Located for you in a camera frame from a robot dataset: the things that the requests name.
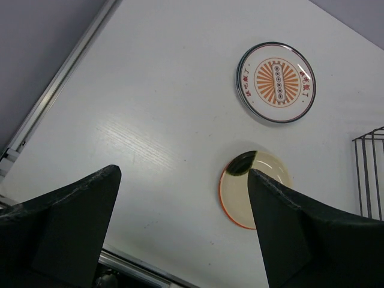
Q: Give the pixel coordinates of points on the pink plate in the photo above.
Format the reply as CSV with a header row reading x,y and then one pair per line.
x,y
267,163

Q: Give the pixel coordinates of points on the metal mounting rail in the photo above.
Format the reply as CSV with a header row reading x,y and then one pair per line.
x,y
129,266

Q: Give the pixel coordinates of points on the orange plate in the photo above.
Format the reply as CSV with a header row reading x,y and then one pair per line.
x,y
234,199

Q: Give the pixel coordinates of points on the metal wire dish rack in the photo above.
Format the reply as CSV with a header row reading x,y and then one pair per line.
x,y
368,149

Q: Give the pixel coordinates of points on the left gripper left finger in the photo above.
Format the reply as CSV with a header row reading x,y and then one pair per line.
x,y
55,240

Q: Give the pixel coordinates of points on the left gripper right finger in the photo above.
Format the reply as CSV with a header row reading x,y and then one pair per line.
x,y
306,243

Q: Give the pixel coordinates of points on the white plate green rim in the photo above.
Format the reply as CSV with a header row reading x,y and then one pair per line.
x,y
238,74

